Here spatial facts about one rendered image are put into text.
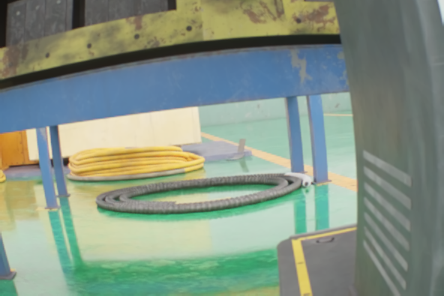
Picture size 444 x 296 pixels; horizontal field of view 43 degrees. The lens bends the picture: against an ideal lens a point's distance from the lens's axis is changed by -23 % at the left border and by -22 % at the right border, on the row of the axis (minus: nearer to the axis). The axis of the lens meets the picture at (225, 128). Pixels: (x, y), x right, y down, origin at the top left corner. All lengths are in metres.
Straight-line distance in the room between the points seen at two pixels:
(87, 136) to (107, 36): 5.92
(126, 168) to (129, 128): 1.57
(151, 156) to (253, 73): 4.42
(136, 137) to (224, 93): 5.86
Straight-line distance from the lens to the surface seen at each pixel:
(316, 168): 4.10
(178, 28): 1.28
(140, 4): 1.50
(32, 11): 1.53
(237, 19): 1.29
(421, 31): 0.27
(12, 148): 8.10
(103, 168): 5.66
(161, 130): 7.15
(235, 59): 1.31
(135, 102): 1.30
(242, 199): 3.59
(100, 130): 7.16
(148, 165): 5.68
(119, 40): 1.27
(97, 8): 1.50
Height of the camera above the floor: 0.54
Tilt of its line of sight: 2 degrees down
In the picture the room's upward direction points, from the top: 6 degrees counter-clockwise
